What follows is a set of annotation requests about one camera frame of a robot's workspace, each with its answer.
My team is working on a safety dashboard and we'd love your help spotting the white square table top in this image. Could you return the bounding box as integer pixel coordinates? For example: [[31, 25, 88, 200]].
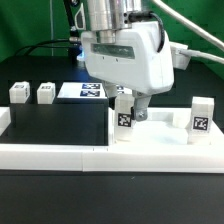
[[108, 106, 214, 148]]

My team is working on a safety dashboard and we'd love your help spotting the white marker base plate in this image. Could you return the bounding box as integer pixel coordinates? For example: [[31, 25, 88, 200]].
[[58, 82, 107, 99]]

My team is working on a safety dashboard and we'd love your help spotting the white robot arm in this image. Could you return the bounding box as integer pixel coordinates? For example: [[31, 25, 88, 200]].
[[75, 0, 174, 121]]

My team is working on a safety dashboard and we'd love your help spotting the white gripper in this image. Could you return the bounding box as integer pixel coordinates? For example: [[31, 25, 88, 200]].
[[81, 21, 174, 121]]

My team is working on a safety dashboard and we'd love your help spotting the black cable bundle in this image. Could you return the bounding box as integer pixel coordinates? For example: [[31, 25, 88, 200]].
[[13, 0, 83, 64]]

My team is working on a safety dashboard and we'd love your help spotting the white cable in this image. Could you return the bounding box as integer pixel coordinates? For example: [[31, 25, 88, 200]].
[[151, 0, 224, 64]]

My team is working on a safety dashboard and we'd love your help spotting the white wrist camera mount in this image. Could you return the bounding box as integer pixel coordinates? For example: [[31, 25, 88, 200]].
[[170, 42, 190, 70]]

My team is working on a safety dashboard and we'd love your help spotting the white U-shaped fence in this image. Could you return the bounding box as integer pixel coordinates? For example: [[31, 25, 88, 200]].
[[0, 106, 224, 174]]

